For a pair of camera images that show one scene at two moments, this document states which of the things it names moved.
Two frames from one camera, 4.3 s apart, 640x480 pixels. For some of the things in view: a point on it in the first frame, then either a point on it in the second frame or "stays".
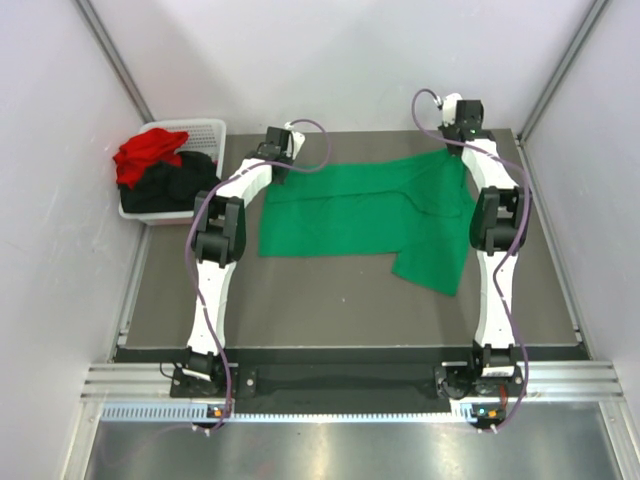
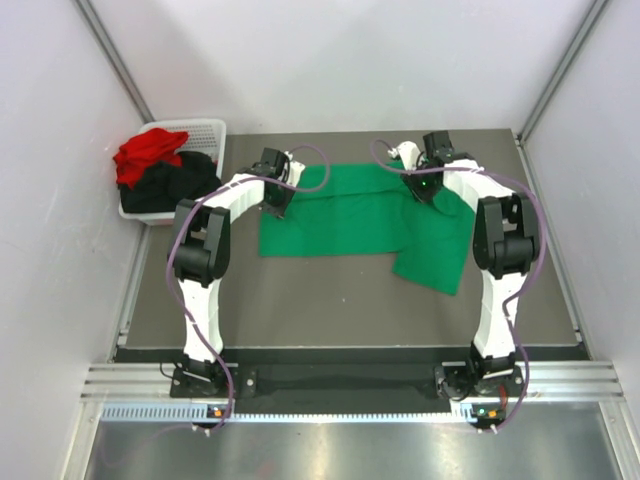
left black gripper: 279,178 -> 281,209
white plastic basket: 205,136 stays
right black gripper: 444,129 -> 409,177
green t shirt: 417,208 stays
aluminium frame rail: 593,380 stays
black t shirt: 169,187 stays
